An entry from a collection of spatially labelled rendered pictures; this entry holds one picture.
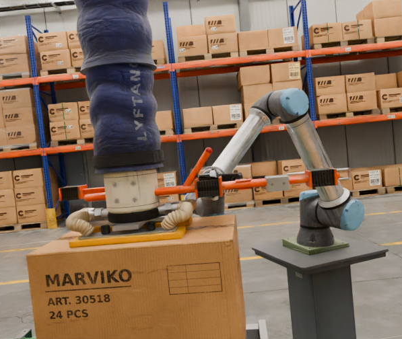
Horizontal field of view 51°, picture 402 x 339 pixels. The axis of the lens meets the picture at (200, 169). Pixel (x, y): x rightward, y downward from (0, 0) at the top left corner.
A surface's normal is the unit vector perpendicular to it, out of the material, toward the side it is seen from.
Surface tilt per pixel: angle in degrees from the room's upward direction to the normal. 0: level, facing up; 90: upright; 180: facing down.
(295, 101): 87
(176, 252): 90
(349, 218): 98
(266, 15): 90
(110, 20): 80
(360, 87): 92
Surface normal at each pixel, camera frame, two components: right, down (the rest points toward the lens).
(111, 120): -0.21, -0.15
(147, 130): 0.68, -0.30
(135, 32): 0.65, 0.07
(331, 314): 0.35, 0.02
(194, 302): -0.10, 0.07
